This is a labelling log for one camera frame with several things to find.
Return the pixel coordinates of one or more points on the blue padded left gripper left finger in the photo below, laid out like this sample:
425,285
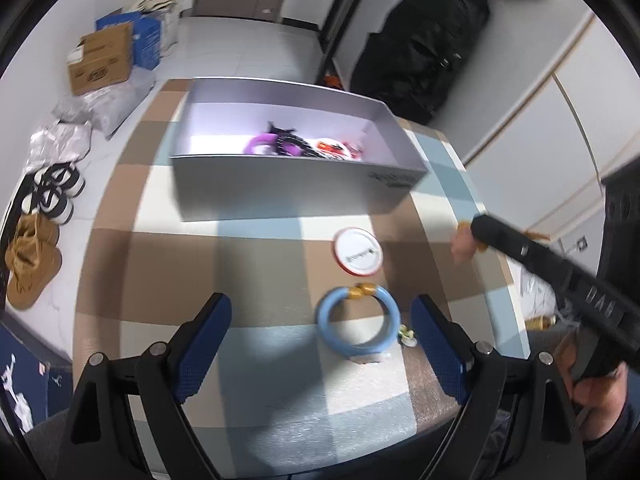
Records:
197,343

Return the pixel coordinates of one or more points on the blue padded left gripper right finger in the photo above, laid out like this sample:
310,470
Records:
446,346

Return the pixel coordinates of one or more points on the light blue bangle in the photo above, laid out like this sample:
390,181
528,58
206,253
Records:
362,341

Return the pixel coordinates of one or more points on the red hair accessory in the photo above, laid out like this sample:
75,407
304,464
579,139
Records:
332,149

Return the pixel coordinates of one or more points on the grey open jewelry box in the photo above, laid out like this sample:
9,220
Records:
215,180

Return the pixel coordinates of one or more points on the person's right hand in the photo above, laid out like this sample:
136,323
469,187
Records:
604,398

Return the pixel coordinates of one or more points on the small white green earring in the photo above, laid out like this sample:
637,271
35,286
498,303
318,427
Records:
407,337

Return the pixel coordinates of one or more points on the checkered table mat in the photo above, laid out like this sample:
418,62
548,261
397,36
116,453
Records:
277,400

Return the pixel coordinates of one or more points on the round white red-rimmed tin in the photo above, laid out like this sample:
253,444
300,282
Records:
357,252

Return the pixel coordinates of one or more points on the navy jordan shoe box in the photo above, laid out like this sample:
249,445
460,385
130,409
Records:
37,381

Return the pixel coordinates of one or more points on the tan suede boot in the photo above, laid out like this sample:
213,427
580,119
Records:
38,227
33,263

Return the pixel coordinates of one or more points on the black white sneaker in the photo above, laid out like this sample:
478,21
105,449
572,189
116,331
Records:
49,201
63,175

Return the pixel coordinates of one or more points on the red pink bunny charm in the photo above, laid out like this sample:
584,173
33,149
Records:
354,150

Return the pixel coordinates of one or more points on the purple bangle with bead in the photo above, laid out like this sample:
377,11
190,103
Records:
262,144

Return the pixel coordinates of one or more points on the silver plastic mailer bag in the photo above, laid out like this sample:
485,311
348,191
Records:
58,143

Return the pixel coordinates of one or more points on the grey plastic mailer bag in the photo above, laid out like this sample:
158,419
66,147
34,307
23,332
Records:
107,108

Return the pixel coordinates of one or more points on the black backpack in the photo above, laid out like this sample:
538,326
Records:
412,63

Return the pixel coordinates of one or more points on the orange black tool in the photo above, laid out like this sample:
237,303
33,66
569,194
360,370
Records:
332,81

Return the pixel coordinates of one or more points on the brown cardboard box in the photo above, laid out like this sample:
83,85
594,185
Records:
100,59

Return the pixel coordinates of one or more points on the blue cardboard box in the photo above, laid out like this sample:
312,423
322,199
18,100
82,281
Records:
146,36

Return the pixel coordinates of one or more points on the cream fabric bag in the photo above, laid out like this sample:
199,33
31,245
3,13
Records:
167,12

